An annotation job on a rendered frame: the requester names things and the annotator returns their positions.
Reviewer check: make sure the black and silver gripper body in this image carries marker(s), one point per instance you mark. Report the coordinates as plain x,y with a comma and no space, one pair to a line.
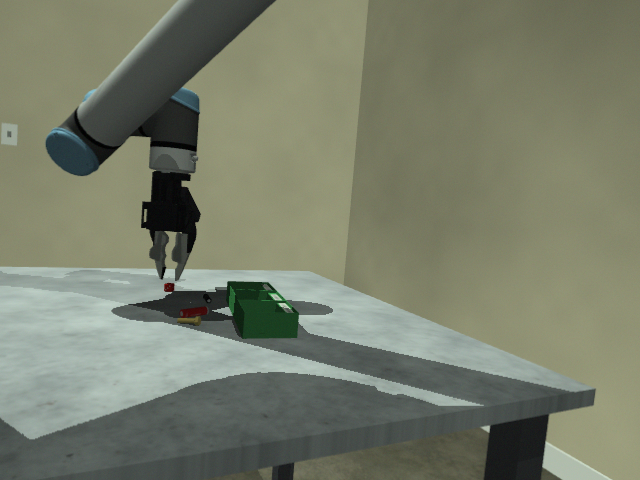
162,215

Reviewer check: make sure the red battery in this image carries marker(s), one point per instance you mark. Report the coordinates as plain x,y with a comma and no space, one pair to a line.
184,313

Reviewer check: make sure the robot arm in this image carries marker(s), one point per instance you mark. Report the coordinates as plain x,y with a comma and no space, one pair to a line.
144,97

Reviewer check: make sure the green rack of labelled bins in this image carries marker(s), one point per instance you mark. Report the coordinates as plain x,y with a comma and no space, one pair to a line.
258,310

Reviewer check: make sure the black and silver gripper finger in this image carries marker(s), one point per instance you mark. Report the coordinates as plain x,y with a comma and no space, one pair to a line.
183,246
157,252

